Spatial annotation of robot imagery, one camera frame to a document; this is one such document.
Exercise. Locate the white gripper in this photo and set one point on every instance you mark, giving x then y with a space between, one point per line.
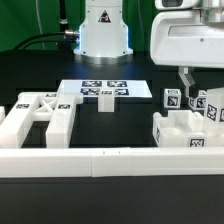
188 33

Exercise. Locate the white chair seat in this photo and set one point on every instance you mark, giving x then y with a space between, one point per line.
184 128

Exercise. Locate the white base tag plate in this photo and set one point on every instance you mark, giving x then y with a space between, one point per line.
113 88

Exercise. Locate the white front fence bar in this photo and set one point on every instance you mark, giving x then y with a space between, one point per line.
106 162

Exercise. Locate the black pole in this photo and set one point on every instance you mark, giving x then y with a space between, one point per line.
63 17

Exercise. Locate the white left fence piece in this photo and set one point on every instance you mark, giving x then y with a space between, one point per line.
2 114

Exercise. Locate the white chair back frame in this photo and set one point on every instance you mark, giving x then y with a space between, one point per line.
56 109

